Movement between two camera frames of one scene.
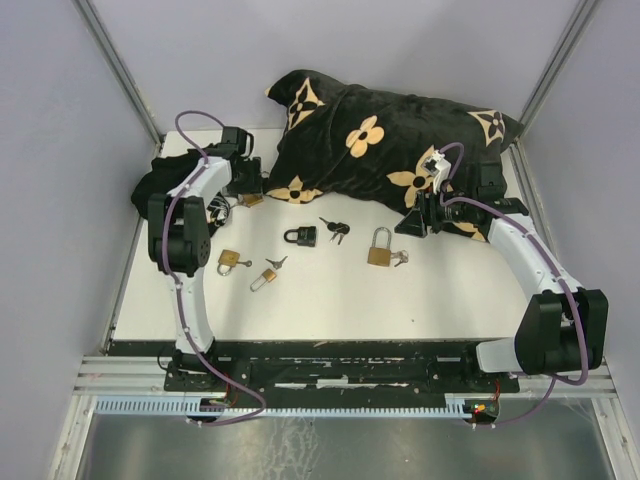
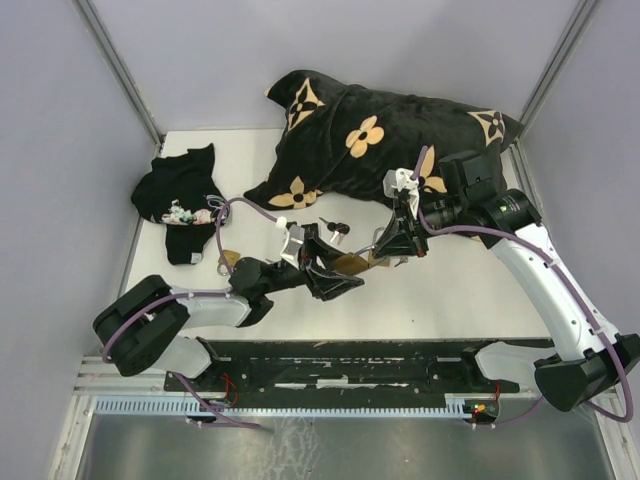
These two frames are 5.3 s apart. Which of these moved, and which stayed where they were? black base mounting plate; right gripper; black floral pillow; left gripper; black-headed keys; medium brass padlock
Moved: left gripper; right gripper
Stayed: black base mounting plate; black floral pillow; black-headed keys; medium brass padlock
